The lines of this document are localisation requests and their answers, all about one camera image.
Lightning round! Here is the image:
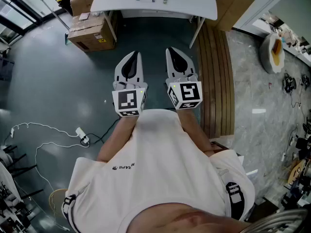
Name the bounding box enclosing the round wooden stool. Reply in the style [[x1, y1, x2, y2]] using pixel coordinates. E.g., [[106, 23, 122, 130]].
[[48, 188, 69, 218]]

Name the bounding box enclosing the wooden slatted platform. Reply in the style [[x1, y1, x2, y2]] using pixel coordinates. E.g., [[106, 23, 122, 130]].
[[195, 22, 236, 138]]

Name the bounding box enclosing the person's white t-shirt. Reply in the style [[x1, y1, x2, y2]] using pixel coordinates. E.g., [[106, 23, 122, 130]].
[[62, 109, 256, 233]]

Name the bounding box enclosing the black white shoulder strap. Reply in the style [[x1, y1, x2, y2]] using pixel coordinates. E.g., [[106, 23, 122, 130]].
[[62, 194, 77, 216], [218, 168, 245, 220]]

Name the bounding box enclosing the white cabinet brown top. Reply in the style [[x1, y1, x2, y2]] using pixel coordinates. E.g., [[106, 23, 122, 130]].
[[210, 141, 229, 155]]

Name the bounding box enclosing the person's right forearm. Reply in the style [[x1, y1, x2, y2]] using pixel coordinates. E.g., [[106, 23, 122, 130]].
[[178, 108, 215, 158]]

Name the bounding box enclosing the large cardboard box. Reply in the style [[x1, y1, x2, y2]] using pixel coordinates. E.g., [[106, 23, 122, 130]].
[[67, 15, 116, 52]]

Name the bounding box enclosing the silver headset rim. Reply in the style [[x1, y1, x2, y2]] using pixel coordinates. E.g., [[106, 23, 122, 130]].
[[247, 207, 311, 233]]

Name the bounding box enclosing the metal pole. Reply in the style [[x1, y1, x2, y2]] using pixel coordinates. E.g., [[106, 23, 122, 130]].
[[40, 0, 70, 31]]

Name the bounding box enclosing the person's left forearm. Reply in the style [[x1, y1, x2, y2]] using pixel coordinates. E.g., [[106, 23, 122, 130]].
[[96, 115, 137, 163]]

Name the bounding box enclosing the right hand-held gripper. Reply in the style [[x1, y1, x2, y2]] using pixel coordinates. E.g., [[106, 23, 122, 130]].
[[165, 47, 203, 111]]

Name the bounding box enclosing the white table leg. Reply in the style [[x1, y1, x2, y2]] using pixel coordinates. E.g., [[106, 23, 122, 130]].
[[103, 11, 118, 43], [189, 16, 205, 49]]

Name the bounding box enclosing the black cable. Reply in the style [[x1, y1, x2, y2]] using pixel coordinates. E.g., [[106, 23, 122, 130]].
[[80, 117, 121, 147]]

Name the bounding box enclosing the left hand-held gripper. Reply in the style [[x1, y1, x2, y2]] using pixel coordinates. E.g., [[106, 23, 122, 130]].
[[112, 51, 148, 117]]

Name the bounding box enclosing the white cable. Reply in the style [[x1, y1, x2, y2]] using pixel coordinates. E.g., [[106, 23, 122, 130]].
[[3, 122, 89, 230]]

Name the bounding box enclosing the white power strip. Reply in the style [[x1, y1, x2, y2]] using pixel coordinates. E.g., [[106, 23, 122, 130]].
[[75, 127, 90, 145]]

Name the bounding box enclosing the person's face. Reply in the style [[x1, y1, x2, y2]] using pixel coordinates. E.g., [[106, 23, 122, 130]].
[[128, 202, 251, 233]]

